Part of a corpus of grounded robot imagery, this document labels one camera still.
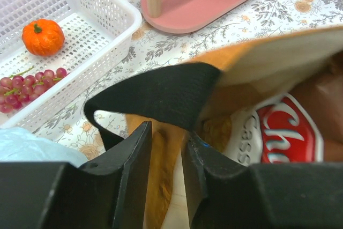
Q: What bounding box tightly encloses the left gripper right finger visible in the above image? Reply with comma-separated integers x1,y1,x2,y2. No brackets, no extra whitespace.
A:
182,134,342,228

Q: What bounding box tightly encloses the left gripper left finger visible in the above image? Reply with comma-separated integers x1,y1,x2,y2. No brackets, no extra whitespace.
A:
1,122,152,228

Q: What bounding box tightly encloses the red snack chip packet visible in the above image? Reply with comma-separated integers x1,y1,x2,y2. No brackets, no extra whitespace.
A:
200,51,343,166

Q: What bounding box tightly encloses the yellow canvas tote bag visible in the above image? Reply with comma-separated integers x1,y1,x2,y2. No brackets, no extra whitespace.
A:
84,26,342,228

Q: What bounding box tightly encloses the blue plastic grocery bag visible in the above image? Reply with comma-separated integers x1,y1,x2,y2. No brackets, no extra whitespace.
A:
1,127,88,167

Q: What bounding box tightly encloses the red grape bunch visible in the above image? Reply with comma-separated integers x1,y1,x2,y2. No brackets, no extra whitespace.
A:
1,68,68,114

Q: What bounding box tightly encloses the small orange toy pumpkin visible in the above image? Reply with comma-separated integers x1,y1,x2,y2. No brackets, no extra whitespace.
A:
21,18,65,57

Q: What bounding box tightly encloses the white plastic basket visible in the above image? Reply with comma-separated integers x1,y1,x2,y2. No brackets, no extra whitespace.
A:
1,0,142,131

